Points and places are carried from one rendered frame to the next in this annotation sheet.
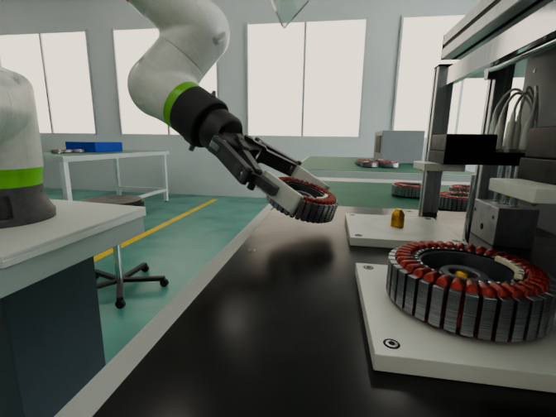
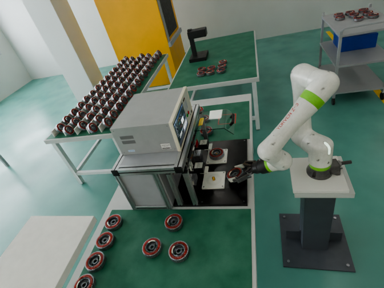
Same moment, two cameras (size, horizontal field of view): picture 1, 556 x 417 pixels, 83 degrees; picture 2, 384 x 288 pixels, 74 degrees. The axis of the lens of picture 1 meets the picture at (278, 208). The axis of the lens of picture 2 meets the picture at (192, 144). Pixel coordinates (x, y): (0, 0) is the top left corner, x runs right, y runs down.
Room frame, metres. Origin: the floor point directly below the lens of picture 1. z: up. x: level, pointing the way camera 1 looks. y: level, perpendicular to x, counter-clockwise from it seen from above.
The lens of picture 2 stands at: (1.70, -0.04, 2.02)
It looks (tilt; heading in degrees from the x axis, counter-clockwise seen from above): 36 degrees down; 190
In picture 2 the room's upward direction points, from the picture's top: 16 degrees counter-clockwise
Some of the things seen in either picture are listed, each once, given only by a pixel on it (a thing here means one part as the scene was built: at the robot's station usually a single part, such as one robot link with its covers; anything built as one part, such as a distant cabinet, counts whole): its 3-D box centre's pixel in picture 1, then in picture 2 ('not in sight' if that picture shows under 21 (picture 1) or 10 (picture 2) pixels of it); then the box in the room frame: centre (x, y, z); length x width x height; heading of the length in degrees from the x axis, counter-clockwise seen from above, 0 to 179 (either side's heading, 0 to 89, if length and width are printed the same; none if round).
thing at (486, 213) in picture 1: (500, 221); (192, 178); (0.45, -0.33, 0.80); 0.08 x 0.05 x 0.06; 171
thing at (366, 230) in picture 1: (396, 229); (214, 180); (0.47, -0.18, 0.78); 0.15 x 0.15 x 0.01; 81
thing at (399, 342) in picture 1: (457, 310); (217, 156); (0.23, -0.15, 0.78); 0.15 x 0.15 x 0.01; 81
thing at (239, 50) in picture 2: not in sight; (221, 79); (-2.03, 0.01, 0.38); 1.85 x 1.10 x 0.75; 171
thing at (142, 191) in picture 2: not in sight; (144, 191); (0.61, -0.61, 0.91); 0.28 x 0.03 x 0.32; 81
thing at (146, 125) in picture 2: not in sight; (155, 119); (0.28, -0.48, 1.22); 0.44 x 0.39 x 0.20; 171
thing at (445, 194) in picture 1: (459, 201); (174, 222); (0.76, -0.45, 0.77); 0.11 x 0.11 x 0.04
